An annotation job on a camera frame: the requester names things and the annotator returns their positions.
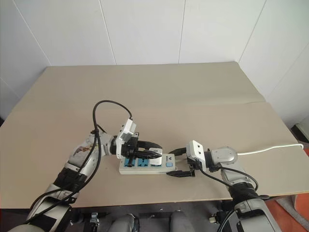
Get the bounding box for grey rounded shape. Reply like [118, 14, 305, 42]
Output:
[112, 213, 140, 232]

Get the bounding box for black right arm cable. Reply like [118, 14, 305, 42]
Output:
[199, 166, 269, 232]

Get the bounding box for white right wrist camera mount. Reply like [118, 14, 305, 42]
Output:
[185, 140, 206, 170]

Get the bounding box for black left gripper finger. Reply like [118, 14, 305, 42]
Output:
[138, 141, 163, 150]
[135, 149, 161, 158]

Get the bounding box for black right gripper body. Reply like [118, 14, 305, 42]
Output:
[186, 156, 203, 172]

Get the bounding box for white power strip cord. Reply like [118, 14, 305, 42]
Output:
[238, 143, 305, 156]

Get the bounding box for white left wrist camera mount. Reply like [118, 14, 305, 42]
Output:
[115, 117, 139, 160]

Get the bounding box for white power strip blue sockets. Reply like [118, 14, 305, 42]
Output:
[119, 154, 179, 175]

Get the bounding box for white charger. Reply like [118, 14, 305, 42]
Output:
[146, 147, 163, 166]

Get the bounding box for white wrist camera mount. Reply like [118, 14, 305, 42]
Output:
[185, 140, 206, 170]
[115, 117, 139, 160]

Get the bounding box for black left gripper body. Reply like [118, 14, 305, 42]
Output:
[121, 137, 141, 169]

